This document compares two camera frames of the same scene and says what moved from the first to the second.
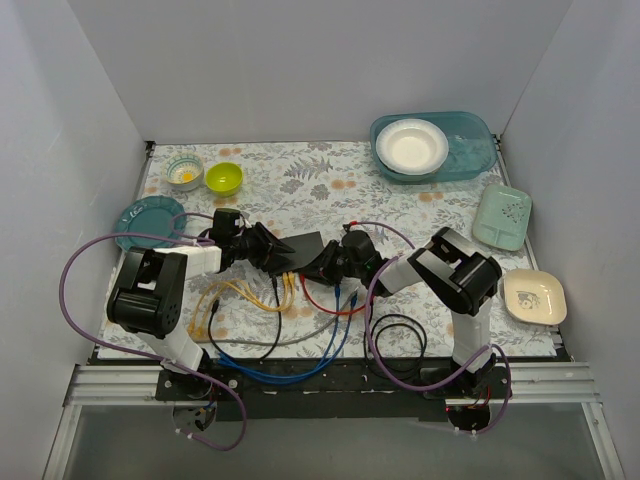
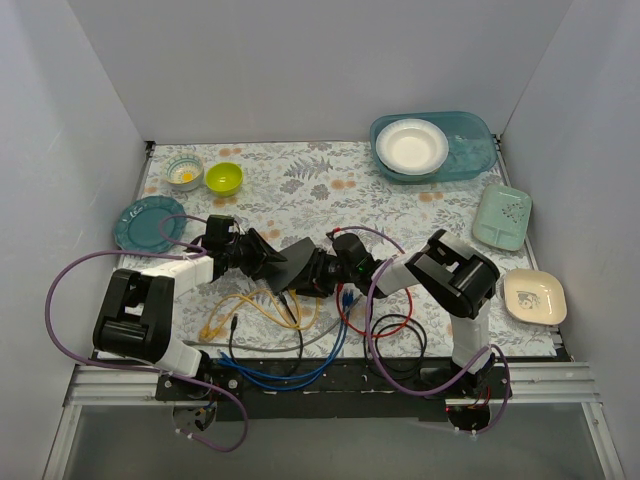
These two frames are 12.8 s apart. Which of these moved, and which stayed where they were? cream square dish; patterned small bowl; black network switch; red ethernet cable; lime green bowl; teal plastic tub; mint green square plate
Moved: red ethernet cable; black network switch
Stayed: cream square dish; mint green square plate; patterned small bowl; lime green bowl; teal plastic tub
